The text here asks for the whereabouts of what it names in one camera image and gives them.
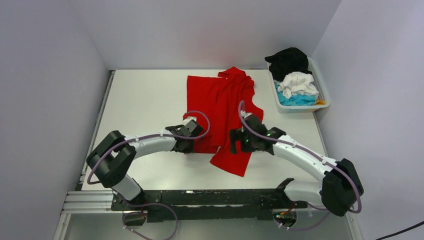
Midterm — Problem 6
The red t shirt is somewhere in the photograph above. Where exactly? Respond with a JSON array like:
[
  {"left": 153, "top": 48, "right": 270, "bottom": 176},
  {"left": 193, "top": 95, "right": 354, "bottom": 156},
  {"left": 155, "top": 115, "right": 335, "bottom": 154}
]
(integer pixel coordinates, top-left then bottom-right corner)
[{"left": 186, "top": 66, "right": 264, "bottom": 177}]

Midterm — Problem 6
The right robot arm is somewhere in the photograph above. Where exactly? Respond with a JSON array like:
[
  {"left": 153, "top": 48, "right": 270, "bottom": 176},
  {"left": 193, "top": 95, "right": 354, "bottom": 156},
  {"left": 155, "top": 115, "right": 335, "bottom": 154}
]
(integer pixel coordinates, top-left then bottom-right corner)
[{"left": 229, "top": 114, "right": 364, "bottom": 217}]

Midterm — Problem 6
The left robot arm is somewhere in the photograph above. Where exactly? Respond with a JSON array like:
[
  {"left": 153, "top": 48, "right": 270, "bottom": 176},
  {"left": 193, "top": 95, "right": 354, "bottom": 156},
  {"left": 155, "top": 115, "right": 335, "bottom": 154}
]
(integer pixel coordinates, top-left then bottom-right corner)
[{"left": 86, "top": 118, "right": 209, "bottom": 210}]

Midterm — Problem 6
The turquoise t shirt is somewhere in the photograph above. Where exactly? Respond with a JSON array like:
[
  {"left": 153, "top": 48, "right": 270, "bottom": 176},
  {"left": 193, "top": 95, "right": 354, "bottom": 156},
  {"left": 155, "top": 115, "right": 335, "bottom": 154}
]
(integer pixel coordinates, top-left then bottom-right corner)
[{"left": 274, "top": 82, "right": 318, "bottom": 106}]

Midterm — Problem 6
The white t shirt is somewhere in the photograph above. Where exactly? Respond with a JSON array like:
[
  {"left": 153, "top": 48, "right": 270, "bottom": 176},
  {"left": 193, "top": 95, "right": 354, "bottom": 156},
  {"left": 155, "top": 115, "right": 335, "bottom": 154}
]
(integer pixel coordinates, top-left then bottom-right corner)
[{"left": 276, "top": 71, "right": 320, "bottom": 100}]

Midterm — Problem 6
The white laundry basket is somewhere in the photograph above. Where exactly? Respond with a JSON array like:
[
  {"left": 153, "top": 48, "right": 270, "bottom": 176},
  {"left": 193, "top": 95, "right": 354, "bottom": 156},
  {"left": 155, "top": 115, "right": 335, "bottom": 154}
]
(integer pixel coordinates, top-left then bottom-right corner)
[{"left": 267, "top": 56, "right": 331, "bottom": 114}]

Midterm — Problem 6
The black t shirt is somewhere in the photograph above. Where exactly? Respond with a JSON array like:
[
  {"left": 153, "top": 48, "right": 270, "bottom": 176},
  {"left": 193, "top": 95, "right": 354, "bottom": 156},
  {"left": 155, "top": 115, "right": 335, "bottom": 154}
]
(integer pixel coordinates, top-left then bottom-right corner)
[{"left": 264, "top": 47, "right": 312, "bottom": 82}]

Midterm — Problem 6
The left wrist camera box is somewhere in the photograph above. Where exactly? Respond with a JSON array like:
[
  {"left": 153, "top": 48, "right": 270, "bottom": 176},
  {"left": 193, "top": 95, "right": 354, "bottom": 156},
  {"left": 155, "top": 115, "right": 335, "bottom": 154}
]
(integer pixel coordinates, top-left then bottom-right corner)
[{"left": 182, "top": 113, "right": 197, "bottom": 125}]

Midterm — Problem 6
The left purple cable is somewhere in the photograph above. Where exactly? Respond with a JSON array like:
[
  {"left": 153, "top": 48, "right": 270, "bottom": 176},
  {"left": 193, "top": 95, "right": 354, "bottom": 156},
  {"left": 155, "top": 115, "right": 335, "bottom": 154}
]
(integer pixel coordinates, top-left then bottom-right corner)
[{"left": 86, "top": 110, "right": 212, "bottom": 240}]

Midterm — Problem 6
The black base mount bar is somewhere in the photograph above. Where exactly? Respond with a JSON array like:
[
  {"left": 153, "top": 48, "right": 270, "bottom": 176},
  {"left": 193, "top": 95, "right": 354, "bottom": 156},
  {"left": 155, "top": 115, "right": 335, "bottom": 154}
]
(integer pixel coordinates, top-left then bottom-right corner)
[{"left": 111, "top": 188, "right": 308, "bottom": 223}]

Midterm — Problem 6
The black floor cable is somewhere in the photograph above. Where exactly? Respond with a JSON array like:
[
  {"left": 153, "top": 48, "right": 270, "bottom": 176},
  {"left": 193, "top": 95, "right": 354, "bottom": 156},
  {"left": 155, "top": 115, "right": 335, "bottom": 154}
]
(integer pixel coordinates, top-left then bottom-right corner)
[{"left": 375, "top": 220, "right": 424, "bottom": 240}]

